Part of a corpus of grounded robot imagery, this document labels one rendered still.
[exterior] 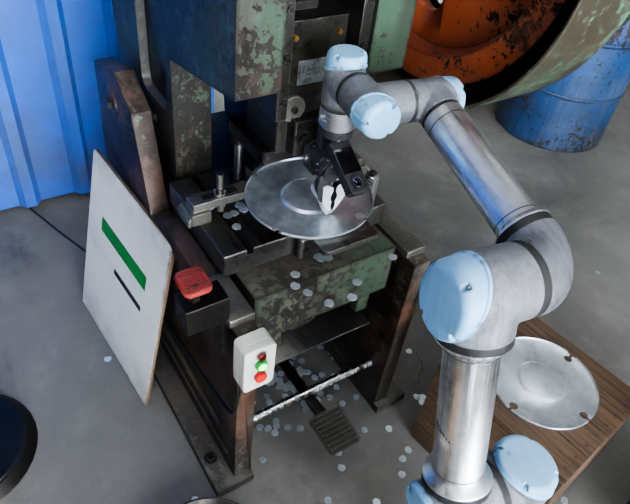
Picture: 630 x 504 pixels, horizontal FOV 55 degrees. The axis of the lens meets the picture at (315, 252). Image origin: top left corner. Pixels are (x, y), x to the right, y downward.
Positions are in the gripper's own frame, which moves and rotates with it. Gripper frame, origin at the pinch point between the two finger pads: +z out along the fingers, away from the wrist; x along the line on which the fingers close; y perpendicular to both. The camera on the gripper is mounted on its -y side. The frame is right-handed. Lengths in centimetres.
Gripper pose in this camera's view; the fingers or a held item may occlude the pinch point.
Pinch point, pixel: (330, 211)
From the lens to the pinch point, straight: 129.9
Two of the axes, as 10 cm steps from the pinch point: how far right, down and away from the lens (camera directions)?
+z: -1.1, 7.3, 6.7
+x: -8.4, 3.0, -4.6
